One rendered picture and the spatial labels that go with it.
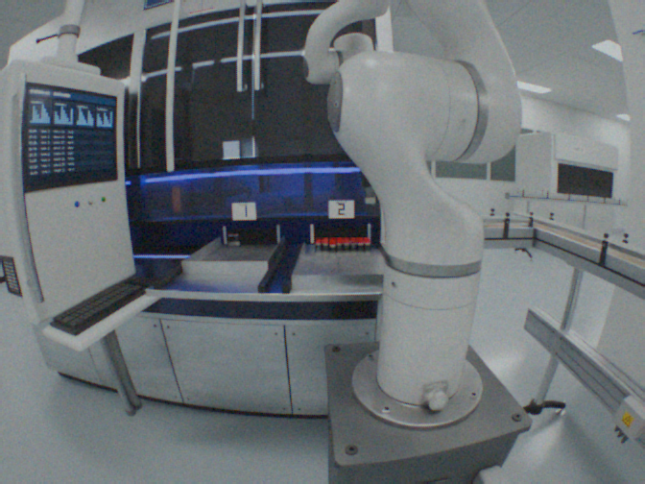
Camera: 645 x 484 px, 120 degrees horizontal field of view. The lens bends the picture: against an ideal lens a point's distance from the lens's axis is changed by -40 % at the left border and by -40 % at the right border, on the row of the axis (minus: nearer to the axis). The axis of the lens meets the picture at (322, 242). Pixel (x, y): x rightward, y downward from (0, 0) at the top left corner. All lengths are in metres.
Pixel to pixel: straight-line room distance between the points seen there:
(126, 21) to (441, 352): 1.53
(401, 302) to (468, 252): 0.09
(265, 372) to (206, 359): 0.26
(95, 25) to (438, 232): 1.60
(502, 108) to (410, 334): 0.27
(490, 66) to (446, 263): 0.22
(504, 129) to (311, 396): 1.27
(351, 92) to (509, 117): 0.17
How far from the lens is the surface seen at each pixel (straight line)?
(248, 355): 1.31
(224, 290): 0.76
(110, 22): 1.59
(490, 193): 6.53
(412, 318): 0.34
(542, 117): 7.45
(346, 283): 0.72
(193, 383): 1.53
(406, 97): 0.29
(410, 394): 0.40
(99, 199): 1.13
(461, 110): 0.32
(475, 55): 0.37
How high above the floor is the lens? 1.15
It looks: 13 degrees down
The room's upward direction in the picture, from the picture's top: 1 degrees counter-clockwise
